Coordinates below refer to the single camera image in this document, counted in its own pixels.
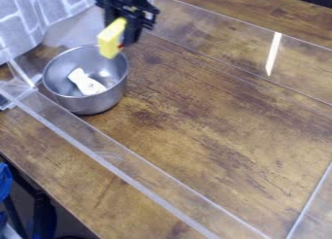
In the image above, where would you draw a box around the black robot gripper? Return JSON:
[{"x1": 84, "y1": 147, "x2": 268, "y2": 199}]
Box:
[{"x1": 96, "y1": 0, "x2": 160, "y2": 47}]

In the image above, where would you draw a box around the yellow butter block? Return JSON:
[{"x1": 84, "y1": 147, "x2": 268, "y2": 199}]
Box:
[{"x1": 97, "y1": 17, "x2": 126, "y2": 59}]

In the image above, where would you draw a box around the stainless steel bowl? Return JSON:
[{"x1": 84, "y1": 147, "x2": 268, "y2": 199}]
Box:
[{"x1": 42, "y1": 45, "x2": 128, "y2": 115}]

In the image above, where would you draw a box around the white object in bowl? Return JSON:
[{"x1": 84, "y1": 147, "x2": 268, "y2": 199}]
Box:
[{"x1": 68, "y1": 68, "x2": 106, "y2": 96}]

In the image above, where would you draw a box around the grey brick pattern cloth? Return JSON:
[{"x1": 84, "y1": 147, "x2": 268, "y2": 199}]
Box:
[{"x1": 0, "y1": 0, "x2": 94, "y2": 65}]

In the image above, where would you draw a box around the clear acrylic barrier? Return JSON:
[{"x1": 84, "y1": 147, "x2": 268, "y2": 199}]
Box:
[{"x1": 0, "y1": 0, "x2": 332, "y2": 239}]

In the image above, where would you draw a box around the blue object at edge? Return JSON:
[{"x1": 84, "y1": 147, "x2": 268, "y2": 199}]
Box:
[{"x1": 0, "y1": 163, "x2": 13, "y2": 232}]

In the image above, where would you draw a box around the black table leg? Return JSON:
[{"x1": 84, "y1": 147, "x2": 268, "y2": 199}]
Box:
[{"x1": 0, "y1": 162, "x2": 57, "y2": 239}]

